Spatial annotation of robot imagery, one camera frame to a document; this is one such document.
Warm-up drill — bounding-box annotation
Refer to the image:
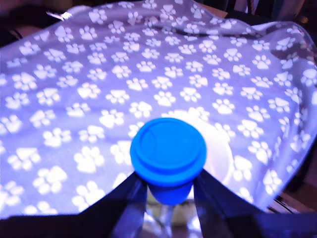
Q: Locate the blue coffee capsule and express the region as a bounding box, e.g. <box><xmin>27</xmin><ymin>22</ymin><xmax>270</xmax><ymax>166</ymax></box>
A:
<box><xmin>130</xmin><ymin>118</ymin><xmax>208</xmax><ymax>206</ymax></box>

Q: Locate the cartoon print coffee mug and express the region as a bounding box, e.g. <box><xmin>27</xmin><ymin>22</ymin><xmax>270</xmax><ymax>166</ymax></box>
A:
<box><xmin>143</xmin><ymin>109</ymin><xmax>235</xmax><ymax>238</ymax></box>

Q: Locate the grey paw print cloth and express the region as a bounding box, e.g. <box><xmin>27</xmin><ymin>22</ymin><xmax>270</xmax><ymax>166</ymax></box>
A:
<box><xmin>0</xmin><ymin>0</ymin><xmax>317</xmax><ymax>216</ymax></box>

